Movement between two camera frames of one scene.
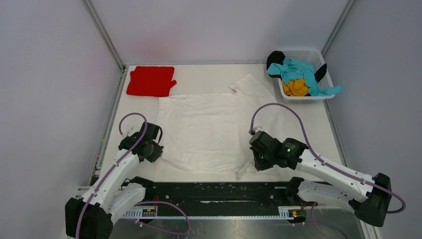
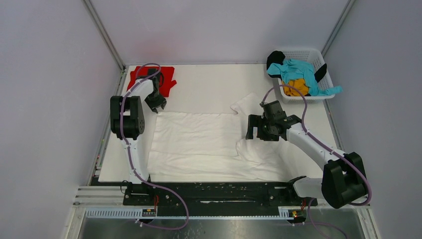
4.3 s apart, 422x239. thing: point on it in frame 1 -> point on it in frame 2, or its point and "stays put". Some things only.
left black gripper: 157,154 -> 160,102
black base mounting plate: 218,196 stays put
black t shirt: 275,57 stays put
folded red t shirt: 151,81 stays put
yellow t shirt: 295,87 stays put
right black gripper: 259,165 -> 255,120
